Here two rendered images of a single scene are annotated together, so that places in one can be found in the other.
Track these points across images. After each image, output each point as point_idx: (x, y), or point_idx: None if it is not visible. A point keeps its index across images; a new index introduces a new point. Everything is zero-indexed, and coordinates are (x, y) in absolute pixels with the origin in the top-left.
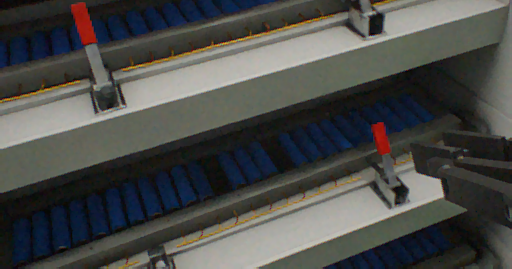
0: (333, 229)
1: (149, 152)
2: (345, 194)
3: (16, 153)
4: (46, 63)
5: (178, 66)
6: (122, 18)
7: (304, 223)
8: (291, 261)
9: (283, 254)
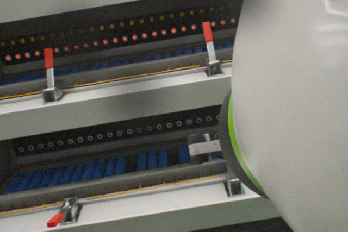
0: (184, 204)
1: (99, 148)
2: (205, 185)
3: (0, 119)
4: (35, 81)
5: (99, 87)
6: (91, 67)
7: (168, 198)
8: (151, 220)
9: (145, 213)
